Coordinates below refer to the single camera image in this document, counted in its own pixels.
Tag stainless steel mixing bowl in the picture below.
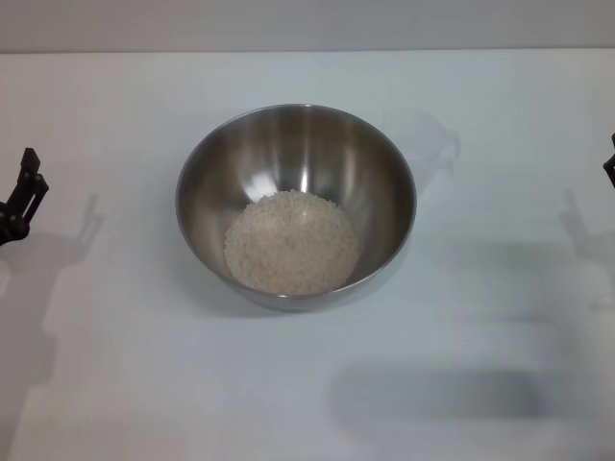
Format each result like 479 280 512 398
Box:
175 103 418 312

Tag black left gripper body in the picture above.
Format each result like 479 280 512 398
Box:
0 201 29 249

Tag white rice grains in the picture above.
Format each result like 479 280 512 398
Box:
224 189 360 296

